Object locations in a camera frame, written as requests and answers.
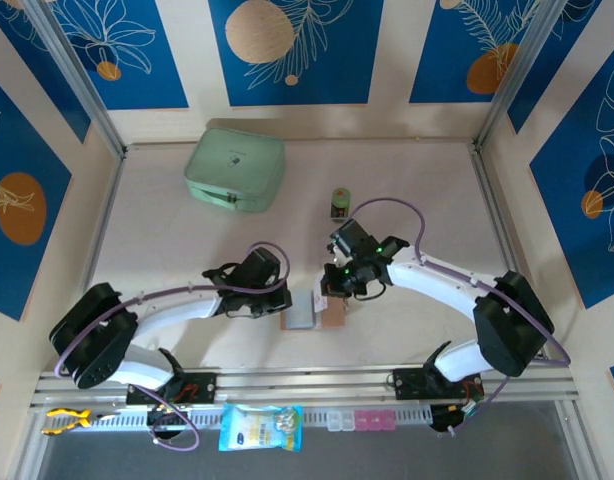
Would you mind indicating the aluminium rail beam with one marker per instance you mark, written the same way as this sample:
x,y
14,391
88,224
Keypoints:
x,y
307,385

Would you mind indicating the blue snack packet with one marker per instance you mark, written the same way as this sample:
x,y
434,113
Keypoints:
x,y
259,430

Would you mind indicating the aluminium corner post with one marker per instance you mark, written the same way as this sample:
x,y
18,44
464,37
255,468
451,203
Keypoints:
x,y
77,75
519,75

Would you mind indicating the yellow and black pliers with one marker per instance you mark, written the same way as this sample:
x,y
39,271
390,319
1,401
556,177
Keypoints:
x,y
82,417

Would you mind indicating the pink pill box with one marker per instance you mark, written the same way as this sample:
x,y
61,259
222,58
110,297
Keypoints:
x,y
374,420

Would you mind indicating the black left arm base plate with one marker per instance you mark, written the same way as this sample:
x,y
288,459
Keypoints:
x,y
207,387

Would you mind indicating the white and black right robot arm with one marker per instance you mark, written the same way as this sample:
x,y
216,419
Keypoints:
x,y
427,280

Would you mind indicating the clear pill box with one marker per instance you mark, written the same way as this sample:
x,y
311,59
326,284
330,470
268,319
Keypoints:
x,y
339,421

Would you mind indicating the tan leather card holder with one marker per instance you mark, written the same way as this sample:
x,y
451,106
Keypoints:
x,y
334,317

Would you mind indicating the aluminium table side rail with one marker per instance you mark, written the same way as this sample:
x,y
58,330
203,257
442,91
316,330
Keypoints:
x,y
93,260
499,220

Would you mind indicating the mint green zip pouch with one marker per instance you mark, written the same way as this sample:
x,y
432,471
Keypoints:
x,y
234,165

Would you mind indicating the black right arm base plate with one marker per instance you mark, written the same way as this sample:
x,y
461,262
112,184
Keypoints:
x,y
404,385

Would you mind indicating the small green-lidded bottle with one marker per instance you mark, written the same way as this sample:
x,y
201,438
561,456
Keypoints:
x,y
340,202

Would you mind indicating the small green circuit board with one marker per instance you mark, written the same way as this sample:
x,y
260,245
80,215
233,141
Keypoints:
x,y
471,410

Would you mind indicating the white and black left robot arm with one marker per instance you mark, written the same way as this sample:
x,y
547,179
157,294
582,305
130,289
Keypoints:
x,y
182,312

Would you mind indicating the black table clamp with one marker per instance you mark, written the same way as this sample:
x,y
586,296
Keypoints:
x,y
167,420
439,422

